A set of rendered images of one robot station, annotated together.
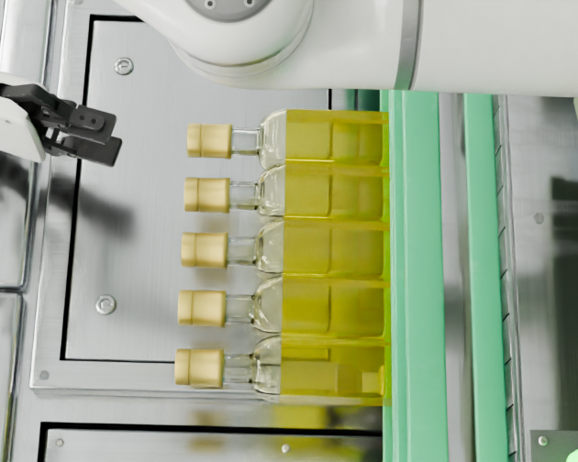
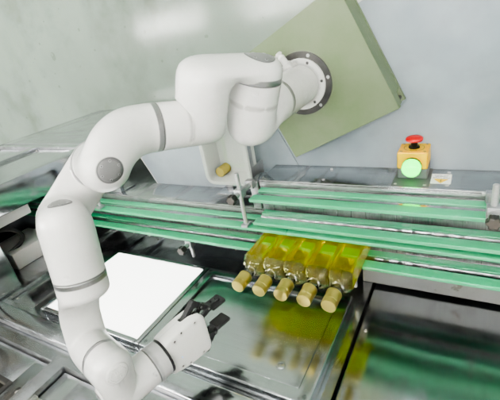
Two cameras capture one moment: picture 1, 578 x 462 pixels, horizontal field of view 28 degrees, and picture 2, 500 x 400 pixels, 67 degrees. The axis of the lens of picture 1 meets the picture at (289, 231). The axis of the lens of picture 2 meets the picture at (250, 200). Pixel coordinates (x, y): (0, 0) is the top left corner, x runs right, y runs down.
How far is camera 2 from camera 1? 81 cm
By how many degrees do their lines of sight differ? 54
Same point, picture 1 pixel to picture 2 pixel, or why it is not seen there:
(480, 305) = (344, 195)
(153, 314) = (293, 349)
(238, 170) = (248, 309)
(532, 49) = (301, 78)
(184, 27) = (268, 67)
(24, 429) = not seen: outside the picture
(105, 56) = not seen: hidden behind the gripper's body
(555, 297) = (349, 179)
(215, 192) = (263, 278)
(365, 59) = (286, 95)
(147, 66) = not seen: hidden behind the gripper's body
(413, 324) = (346, 205)
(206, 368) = (333, 292)
